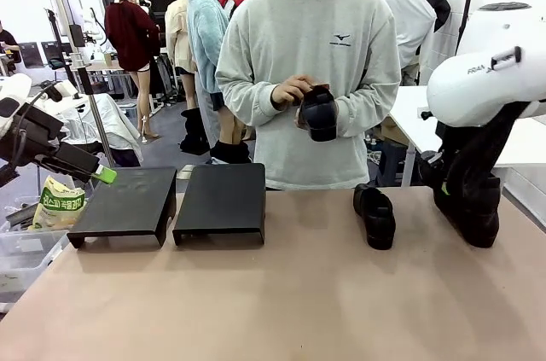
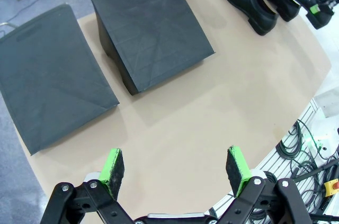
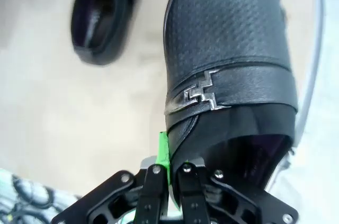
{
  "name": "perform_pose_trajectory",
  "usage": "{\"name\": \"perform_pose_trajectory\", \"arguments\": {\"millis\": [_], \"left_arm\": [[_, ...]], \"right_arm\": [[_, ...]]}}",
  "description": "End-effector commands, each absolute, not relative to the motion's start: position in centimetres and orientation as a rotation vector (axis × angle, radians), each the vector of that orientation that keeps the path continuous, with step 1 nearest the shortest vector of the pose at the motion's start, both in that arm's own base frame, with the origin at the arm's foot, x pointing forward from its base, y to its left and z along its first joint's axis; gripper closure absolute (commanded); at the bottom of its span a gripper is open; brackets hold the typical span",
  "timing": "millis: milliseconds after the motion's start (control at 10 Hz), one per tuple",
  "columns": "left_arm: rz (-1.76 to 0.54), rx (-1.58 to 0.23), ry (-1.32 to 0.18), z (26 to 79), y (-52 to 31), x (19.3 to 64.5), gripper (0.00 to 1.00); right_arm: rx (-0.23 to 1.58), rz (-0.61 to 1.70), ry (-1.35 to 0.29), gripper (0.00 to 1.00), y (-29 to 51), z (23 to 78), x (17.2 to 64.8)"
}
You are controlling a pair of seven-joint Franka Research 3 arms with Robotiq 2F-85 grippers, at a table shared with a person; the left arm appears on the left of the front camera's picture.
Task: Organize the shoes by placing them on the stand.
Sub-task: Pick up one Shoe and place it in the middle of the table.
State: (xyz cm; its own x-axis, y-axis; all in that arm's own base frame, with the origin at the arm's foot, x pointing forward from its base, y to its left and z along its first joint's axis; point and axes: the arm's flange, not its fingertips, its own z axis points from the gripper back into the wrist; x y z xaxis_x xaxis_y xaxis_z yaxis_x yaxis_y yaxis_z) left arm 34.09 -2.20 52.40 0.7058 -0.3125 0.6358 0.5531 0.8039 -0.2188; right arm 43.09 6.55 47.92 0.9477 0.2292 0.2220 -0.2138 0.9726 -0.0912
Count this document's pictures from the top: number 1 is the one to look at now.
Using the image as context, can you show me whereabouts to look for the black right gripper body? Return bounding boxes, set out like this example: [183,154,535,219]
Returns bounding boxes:
[420,151,453,191]

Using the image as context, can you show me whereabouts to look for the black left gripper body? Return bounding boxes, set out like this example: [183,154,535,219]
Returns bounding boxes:
[0,105,65,166]

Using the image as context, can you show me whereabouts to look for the black leather loafer shoe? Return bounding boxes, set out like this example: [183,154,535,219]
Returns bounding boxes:
[352,183,397,251]
[433,172,501,249]
[297,85,339,143]

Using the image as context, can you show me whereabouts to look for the person's left forearm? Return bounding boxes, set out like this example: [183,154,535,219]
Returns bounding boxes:
[334,74,402,139]

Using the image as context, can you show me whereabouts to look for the person's right forearm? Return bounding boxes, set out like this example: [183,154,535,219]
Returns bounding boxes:
[215,66,281,125]

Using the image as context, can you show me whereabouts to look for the black metal shoe stand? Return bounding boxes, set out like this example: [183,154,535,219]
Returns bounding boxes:
[171,162,268,247]
[67,166,178,250]

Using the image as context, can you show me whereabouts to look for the black tripod stand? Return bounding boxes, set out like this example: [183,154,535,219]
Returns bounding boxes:
[454,0,477,55]

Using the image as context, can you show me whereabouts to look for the person's left hand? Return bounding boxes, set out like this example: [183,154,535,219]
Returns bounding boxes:
[293,105,309,131]

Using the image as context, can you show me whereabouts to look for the person's right hand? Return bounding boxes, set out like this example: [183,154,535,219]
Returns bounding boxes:
[270,73,319,111]

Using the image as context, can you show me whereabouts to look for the green yellow snack bag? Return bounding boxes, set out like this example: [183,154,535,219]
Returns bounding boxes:
[28,176,89,232]

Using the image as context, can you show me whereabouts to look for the white draped cloth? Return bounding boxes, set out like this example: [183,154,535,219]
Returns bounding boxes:
[55,91,144,161]

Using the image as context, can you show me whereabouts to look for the white side table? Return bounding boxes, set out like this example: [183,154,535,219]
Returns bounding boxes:
[387,85,546,168]

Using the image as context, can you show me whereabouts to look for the black office chair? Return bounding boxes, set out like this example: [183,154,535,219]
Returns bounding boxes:
[19,41,45,70]
[41,40,69,72]

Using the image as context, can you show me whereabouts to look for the clear plastic storage bin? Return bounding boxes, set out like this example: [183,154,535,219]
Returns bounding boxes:
[0,219,72,313]

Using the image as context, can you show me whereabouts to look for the tall black boots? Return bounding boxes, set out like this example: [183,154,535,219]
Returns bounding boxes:
[178,107,211,156]

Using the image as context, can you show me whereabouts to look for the mannequin in maroon sweater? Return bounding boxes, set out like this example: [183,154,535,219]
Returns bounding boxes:
[104,0,162,140]

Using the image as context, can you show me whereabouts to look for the short black boots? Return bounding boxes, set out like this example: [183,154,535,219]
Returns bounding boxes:
[209,138,253,165]

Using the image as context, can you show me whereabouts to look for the mannequin in white shirt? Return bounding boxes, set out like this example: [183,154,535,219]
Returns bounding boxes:
[377,0,439,87]

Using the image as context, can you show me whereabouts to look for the mannequin in beige jacket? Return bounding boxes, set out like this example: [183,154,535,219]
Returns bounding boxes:
[165,0,200,110]

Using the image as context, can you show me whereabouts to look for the background person in black cap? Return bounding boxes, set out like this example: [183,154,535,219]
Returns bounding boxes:
[130,0,166,38]

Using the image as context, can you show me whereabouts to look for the mannequin in light blue fleece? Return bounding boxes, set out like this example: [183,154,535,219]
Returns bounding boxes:
[186,0,231,148]

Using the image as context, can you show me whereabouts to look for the person in grey sweatshirt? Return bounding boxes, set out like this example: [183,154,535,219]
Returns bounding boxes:
[215,0,402,191]

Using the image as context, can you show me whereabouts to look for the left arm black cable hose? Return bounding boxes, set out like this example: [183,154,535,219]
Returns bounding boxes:
[10,83,59,166]

